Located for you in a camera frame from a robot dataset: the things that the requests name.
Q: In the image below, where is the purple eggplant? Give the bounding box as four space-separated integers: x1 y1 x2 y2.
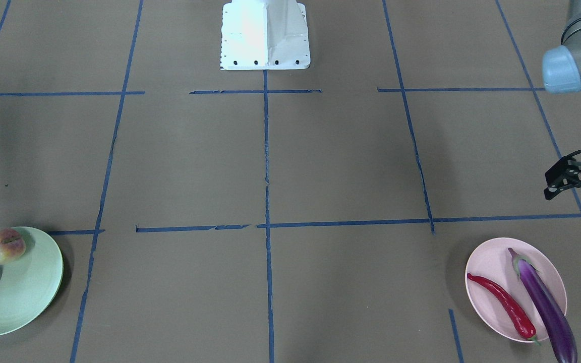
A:
507 248 578 362

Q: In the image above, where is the red chili pepper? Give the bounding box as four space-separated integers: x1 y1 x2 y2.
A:
466 273 540 345

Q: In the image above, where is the pink plate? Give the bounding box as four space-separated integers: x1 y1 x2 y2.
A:
462 237 567 344

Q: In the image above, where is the light green plate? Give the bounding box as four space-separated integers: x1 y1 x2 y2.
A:
0 226 64 335

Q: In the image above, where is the white camera pedestal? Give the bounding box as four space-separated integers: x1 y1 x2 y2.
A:
220 1 311 71

